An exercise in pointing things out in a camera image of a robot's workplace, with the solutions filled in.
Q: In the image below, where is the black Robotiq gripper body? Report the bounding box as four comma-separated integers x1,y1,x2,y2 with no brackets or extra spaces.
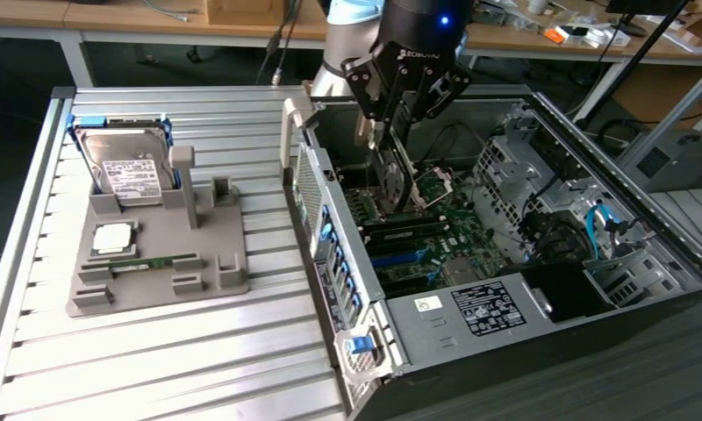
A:
372,0,476,68

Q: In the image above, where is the Nvidia Quadro graphics card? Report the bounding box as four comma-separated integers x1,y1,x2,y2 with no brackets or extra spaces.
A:
354,113,422,217

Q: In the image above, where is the cluttered wooden desk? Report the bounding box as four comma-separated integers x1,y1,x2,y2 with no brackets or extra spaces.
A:
460,0,702,68

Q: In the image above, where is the metal socket cover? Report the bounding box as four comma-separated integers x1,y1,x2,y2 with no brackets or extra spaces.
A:
414,166,455,205

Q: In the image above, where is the perforated metal drive cage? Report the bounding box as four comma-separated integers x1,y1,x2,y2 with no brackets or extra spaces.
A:
471,111,569,211

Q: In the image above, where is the orange small box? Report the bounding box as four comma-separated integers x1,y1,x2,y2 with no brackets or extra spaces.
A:
546,25,590,45

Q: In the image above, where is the brown cardboard box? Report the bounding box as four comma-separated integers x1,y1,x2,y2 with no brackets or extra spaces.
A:
205,0,287,26

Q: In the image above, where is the white small box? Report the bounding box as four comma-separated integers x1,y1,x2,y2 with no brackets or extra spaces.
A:
583,26,631,49

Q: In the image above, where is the black expansion slot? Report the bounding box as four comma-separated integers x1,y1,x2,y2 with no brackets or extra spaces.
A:
360,220,450,241
379,275,440,296

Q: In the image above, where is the black slanted pole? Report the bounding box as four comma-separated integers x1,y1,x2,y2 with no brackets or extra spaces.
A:
571,0,697,131

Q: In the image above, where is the green motherboard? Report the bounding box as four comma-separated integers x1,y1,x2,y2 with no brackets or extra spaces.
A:
342,164,514,299

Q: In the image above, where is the black monitor stand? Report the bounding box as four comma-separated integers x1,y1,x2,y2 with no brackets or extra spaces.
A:
605,0,650,37

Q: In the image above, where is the blue expansion slot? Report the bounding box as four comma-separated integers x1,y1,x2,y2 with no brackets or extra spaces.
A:
371,249,431,269

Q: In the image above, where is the grey chipset heat sink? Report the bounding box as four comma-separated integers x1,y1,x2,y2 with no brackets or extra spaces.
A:
442,257,487,285

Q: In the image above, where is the grey computer tower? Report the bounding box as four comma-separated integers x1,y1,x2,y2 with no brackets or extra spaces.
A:
617,129,702,194

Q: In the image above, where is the silver hard disk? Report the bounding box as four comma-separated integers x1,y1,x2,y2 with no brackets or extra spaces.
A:
72,125,172,208

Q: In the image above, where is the grey plastic parts rack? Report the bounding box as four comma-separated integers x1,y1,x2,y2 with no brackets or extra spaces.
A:
64,145,252,319

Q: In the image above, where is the blue disk caddy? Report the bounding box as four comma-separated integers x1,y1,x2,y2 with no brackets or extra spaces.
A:
62,112,181,197

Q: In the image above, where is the metal disk bay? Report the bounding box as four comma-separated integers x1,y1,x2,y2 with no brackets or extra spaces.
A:
582,243,671,308

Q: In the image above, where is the grey power supply unit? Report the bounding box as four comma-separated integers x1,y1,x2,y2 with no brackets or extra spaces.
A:
384,271,557,367

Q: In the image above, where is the green RAM stick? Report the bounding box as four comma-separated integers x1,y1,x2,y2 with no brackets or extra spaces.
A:
80,256,200,272

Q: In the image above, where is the silver CPU chip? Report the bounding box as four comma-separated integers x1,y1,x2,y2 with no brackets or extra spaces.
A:
90,224,136,254

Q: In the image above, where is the wooden desk with box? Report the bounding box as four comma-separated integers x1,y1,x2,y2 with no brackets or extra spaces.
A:
0,0,328,89

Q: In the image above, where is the open black PC case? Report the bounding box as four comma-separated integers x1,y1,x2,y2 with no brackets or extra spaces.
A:
280,85,702,421

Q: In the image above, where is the black looped wire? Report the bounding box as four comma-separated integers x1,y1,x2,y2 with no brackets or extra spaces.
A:
427,122,486,164

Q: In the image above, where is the black hanging cable with plug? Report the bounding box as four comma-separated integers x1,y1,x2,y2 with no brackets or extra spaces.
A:
255,0,304,87

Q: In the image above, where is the grey cable on desk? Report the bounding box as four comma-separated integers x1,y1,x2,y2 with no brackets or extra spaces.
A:
141,0,192,22

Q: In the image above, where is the black wire bundle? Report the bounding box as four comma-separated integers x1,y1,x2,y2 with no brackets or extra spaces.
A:
517,210,593,264

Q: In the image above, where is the blue SATA wire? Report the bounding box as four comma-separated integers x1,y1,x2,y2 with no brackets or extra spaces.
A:
583,199,626,260

